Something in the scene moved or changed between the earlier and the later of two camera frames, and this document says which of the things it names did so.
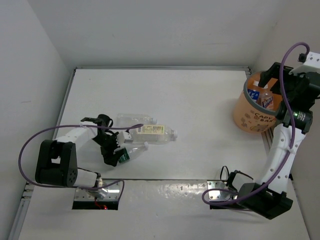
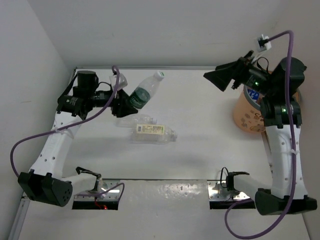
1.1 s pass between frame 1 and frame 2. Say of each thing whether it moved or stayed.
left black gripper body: moved
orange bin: stayed
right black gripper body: moved
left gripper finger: moved
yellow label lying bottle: stayed
